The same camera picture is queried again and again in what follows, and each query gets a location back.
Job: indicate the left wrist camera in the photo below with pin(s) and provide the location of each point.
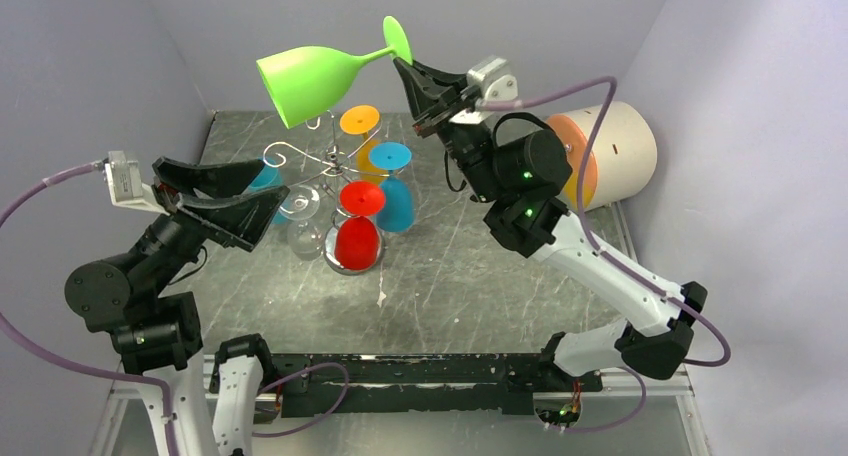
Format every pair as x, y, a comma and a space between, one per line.
126, 186

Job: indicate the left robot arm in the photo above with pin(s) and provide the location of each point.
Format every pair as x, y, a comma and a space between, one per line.
157, 335

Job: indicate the red plastic wine glass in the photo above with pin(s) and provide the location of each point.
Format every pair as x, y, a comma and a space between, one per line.
357, 241

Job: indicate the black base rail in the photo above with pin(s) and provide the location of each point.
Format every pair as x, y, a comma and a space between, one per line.
357, 383

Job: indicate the orange plastic wine glass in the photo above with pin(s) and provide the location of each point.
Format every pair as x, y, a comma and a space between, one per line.
361, 121

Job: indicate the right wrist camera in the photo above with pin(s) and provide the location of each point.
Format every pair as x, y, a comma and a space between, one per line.
494, 78

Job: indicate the green plastic wine glass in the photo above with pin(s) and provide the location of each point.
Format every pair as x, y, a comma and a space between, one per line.
304, 82

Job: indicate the cream cylinder with orange face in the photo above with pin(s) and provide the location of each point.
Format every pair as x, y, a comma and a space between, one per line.
623, 157

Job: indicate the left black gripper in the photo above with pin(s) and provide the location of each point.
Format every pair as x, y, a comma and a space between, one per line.
240, 220

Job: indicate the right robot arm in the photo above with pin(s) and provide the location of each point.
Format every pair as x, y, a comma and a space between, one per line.
515, 163

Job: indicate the clear wine glass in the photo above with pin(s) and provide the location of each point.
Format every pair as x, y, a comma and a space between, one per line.
305, 239

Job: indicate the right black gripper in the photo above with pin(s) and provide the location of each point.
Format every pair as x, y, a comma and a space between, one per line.
426, 88

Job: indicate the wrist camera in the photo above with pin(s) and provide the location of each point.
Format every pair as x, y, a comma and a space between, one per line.
494, 78
126, 186

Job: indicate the chrome wine glass rack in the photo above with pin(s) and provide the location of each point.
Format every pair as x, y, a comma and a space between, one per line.
337, 168

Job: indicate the blue plastic wine glass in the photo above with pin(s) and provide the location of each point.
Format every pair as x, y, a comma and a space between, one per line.
268, 177
398, 212

